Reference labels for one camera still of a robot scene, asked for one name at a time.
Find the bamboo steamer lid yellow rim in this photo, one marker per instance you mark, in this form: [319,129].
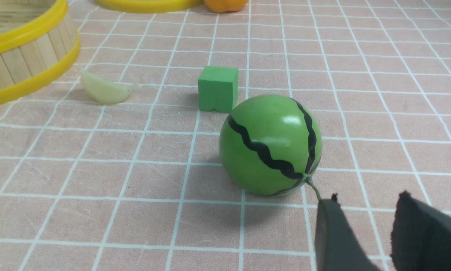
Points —
[149,6]

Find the orange yellow toy pear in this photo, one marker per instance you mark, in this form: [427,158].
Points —
[225,6]

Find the pink checked tablecloth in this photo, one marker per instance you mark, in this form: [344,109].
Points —
[139,186]

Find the pale green dumpling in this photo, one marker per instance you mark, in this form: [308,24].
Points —
[103,90]

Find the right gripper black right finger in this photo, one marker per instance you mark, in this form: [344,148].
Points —
[421,236]

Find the green foam cube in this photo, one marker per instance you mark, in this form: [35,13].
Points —
[218,88]

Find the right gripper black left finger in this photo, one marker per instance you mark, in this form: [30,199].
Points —
[336,246]

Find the bamboo steamer tray yellow rim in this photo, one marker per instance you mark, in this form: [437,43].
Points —
[39,42]

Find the green toy watermelon ball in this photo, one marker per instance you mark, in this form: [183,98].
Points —
[270,145]

